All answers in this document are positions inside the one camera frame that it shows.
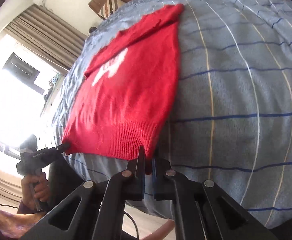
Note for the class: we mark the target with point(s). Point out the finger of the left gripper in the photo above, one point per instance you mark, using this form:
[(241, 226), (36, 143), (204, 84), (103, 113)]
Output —
[(63, 147)]

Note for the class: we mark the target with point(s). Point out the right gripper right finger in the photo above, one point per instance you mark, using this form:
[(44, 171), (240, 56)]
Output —
[(203, 210)]

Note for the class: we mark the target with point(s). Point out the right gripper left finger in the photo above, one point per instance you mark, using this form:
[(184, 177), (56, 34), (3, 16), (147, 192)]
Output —
[(95, 210)]

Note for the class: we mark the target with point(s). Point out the red knit sweater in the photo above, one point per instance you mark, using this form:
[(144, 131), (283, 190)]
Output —
[(129, 90)]

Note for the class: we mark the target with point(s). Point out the person's left hand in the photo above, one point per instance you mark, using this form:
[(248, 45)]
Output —
[(35, 188)]

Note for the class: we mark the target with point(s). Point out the person's right hand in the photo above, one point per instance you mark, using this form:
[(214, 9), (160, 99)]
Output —
[(161, 232)]

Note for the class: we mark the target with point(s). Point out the clutter on window sill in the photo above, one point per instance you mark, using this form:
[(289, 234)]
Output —
[(52, 84)]

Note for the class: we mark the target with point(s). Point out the blue plaid duvet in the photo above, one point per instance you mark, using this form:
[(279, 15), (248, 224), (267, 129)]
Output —
[(232, 118)]

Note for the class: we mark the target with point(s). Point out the beige curtain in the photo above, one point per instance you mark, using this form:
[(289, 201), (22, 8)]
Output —
[(49, 37)]

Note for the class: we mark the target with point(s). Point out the small round bedside speaker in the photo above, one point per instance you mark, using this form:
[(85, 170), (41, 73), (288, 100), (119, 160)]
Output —
[(92, 29)]

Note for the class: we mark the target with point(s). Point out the striped cushion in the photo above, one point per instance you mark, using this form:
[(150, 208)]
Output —
[(109, 8)]

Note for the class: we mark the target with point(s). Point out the window with dark frame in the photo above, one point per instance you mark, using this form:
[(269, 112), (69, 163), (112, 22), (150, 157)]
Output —
[(23, 71)]

